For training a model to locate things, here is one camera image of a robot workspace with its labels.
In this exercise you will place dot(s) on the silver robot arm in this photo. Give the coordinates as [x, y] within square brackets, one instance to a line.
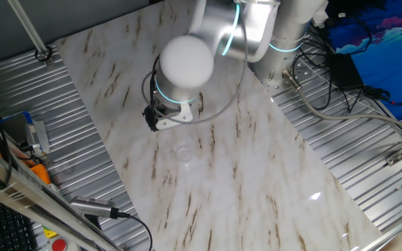
[187, 66]

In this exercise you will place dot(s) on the small empty glass cup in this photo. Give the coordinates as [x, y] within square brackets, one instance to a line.
[183, 153]

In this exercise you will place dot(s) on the marble pattern table sheet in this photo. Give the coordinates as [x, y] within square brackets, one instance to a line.
[239, 174]

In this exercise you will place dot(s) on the black power adapter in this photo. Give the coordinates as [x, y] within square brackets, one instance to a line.
[345, 71]

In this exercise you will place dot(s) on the orange box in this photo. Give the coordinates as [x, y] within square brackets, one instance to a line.
[41, 173]

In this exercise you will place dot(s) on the grey box red button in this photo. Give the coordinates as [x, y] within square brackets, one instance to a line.
[59, 245]

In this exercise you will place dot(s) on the blue printed poster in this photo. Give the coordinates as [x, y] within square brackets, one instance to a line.
[389, 62]

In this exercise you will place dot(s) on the aluminium slanted pole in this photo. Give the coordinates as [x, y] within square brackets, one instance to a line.
[26, 24]

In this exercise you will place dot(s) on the black keyboard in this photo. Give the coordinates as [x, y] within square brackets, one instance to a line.
[2, 230]

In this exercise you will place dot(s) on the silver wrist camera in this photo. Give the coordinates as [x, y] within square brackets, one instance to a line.
[173, 120]

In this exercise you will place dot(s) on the silver ribbed camera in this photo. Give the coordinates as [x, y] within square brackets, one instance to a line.
[89, 206]

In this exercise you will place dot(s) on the aluminium frame beam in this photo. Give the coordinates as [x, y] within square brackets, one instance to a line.
[19, 190]

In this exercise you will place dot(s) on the aluminium table edge rail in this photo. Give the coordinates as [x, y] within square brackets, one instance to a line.
[396, 228]

